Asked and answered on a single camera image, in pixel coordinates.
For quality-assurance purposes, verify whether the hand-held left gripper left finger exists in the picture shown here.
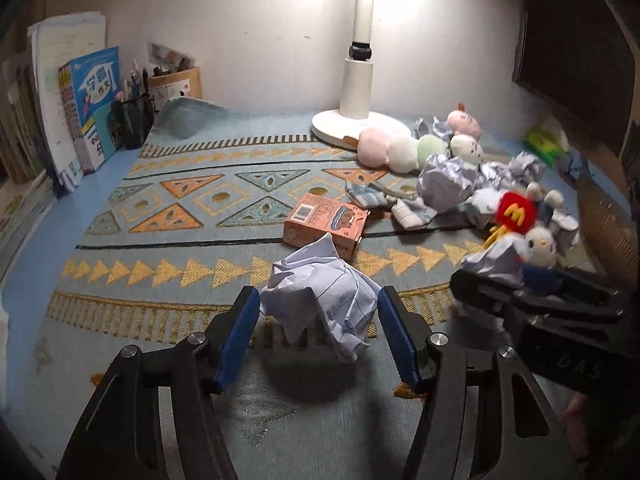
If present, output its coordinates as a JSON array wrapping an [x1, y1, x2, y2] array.
[[55, 285, 261, 480]]

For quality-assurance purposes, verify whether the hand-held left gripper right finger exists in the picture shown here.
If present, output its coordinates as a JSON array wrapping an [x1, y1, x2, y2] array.
[[376, 285, 586, 480]]

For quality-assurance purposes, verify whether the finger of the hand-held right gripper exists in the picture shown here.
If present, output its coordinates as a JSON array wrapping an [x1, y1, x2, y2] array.
[[451, 271, 532, 333], [522, 266, 640, 317]]

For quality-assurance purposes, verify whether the paper ball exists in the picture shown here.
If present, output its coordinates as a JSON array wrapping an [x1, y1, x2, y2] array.
[[461, 235, 532, 291], [259, 232, 382, 365], [545, 205, 581, 256], [510, 152, 546, 182], [414, 116, 452, 137], [417, 155, 478, 211], [470, 187, 507, 229]]

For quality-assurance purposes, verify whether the brown wicker basket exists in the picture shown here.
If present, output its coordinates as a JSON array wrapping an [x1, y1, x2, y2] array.
[[575, 175, 640, 281]]

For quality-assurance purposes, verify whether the pastel caterpillar plush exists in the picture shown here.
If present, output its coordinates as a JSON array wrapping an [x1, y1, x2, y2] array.
[[356, 127, 485, 175]]

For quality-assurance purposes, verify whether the person's right hand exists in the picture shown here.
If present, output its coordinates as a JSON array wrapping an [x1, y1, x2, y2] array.
[[564, 393, 594, 434]]

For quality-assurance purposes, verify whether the white bunny plush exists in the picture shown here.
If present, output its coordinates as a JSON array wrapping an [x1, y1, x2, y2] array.
[[522, 225, 559, 268], [525, 182, 566, 212]]

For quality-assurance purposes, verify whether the red fries plush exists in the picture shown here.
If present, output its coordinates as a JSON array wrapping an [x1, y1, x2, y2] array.
[[482, 191, 543, 252]]

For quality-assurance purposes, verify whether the patterned woven table mat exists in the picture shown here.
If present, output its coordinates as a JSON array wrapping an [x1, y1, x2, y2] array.
[[45, 97, 601, 480]]

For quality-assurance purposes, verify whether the plaid fabric pouch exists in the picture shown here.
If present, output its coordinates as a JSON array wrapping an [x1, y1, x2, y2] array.
[[391, 197, 440, 231], [344, 180, 390, 209]]

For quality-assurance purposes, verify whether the green tissue pack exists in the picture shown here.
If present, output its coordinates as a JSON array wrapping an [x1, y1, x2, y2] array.
[[524, 115, 571, 166]]

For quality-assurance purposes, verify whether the orange cardboard carton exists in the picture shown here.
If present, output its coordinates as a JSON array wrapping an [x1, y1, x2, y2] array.
[[282, 193, 372, 262]]

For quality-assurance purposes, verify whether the pale pink plush doll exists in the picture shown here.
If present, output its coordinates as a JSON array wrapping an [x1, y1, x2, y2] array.
[[446, 108, 483, 139]]

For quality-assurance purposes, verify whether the black mesh pen holder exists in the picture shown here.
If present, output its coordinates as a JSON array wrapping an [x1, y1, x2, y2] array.
[[112, 94, 157, 150]]

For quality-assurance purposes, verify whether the dark monitor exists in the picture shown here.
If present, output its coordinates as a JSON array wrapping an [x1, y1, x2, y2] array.
[[510, 0, 640, 156]]

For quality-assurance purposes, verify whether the white desk lamp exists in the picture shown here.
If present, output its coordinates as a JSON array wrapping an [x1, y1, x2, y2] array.
[[311, 0, 416, 150]]

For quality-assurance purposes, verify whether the flat stack of magazines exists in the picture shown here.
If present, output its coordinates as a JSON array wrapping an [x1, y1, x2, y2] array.
[[0, 170, 63, 281]]

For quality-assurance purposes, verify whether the wooden desk organizer box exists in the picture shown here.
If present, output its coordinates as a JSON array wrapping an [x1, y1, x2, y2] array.
[[147, 66, 203, 113]]

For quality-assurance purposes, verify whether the bundle of pens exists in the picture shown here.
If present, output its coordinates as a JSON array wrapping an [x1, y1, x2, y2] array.
[[114, 57, 156, 103]]

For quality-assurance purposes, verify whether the blue cover book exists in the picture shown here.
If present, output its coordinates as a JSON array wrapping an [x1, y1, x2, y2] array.
[[57, 46, 121, 175]]

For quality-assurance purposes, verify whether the printed packet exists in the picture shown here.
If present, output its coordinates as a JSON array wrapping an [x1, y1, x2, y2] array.
[[147, 42, 196, 73]]

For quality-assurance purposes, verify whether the row of upright books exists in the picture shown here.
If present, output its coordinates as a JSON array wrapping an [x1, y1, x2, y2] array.
[[27, 12, 108, 196], [0, 50, 56, 186]]

